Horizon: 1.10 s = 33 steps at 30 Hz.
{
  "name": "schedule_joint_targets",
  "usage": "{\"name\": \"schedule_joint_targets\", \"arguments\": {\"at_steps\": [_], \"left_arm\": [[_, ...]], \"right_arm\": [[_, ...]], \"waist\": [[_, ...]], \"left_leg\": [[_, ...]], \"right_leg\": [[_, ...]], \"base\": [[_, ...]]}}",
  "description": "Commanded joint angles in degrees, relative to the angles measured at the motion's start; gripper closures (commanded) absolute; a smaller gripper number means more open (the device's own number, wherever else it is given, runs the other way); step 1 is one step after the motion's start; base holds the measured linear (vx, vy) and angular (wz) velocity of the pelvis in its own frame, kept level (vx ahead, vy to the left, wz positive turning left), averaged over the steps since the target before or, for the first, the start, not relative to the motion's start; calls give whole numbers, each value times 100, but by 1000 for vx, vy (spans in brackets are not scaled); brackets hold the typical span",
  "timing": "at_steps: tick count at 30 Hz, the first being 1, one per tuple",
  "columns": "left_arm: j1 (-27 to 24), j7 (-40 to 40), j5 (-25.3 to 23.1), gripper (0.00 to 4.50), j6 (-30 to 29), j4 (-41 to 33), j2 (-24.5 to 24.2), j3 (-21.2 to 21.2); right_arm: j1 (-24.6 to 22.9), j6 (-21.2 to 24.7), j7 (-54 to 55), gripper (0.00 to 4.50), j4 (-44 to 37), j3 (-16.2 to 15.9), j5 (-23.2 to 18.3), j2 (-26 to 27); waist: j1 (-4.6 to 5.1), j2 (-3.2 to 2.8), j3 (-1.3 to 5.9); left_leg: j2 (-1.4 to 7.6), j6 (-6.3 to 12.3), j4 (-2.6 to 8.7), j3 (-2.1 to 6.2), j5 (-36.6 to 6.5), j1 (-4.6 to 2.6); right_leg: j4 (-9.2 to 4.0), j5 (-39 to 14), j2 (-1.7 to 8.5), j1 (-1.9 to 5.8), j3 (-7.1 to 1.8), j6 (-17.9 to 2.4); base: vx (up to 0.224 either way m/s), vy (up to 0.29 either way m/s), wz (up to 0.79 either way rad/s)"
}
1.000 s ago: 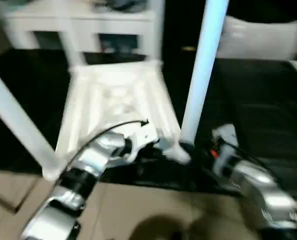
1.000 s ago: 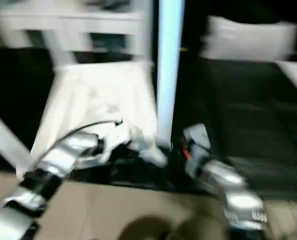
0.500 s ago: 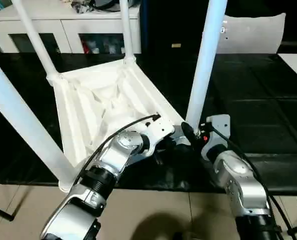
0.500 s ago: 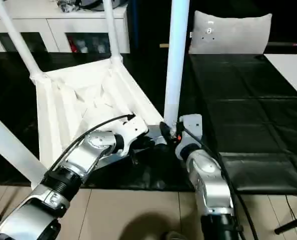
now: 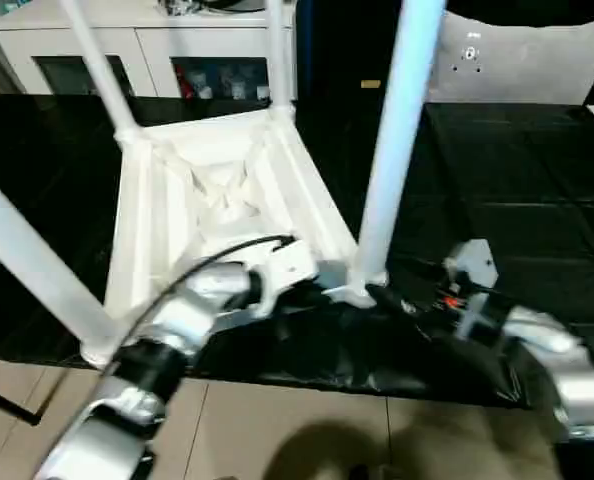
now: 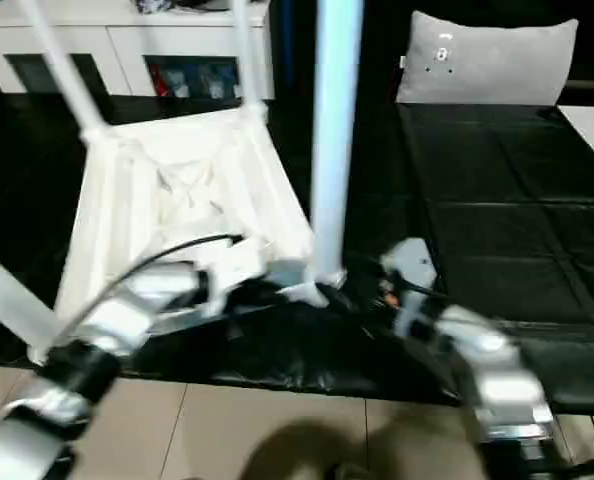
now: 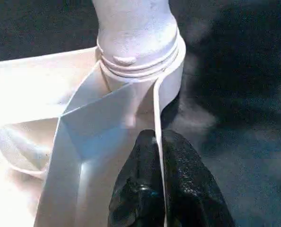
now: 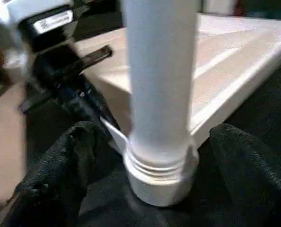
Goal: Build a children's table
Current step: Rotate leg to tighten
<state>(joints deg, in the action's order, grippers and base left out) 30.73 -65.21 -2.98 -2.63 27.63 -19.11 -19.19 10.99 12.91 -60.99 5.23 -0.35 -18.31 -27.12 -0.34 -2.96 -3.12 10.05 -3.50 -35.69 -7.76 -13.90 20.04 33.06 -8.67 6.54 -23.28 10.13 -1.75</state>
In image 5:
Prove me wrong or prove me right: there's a black work mat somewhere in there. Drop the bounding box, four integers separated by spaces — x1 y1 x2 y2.
0 92 594 410

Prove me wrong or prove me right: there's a black metal frame bar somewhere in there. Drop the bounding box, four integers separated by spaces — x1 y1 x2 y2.
0 367 74 427

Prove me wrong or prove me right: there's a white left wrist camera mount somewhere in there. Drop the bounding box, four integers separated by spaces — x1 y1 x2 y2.
249 238 322 320

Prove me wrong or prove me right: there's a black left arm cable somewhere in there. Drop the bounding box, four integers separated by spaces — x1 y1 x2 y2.
61 234 298 451

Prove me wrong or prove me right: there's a grey bag with black strap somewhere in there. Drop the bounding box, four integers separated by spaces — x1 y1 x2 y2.
196 0 271 14

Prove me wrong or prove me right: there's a white plastic table top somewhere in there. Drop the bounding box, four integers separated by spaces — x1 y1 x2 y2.
79 107 394 370

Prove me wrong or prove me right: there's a black sofa with gold label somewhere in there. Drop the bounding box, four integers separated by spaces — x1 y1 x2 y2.
295 0 594 107

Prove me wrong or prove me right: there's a grey printed pillow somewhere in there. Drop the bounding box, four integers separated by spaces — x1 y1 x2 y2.
426 10 594 106

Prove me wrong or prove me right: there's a white cabinet with glass doors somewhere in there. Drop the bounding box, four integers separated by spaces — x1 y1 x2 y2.
0 0 299 100

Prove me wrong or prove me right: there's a black plastic packet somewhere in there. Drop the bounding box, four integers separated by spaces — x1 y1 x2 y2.
159 0 198 16

